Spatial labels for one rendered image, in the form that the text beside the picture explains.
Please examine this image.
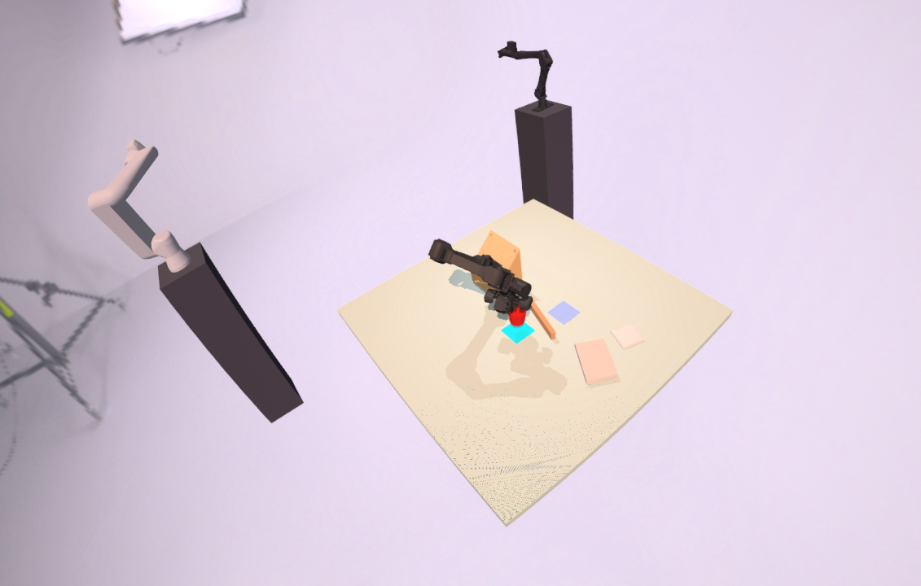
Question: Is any orange flat bar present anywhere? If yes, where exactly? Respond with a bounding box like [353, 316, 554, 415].
[530, 301, 556, 340]

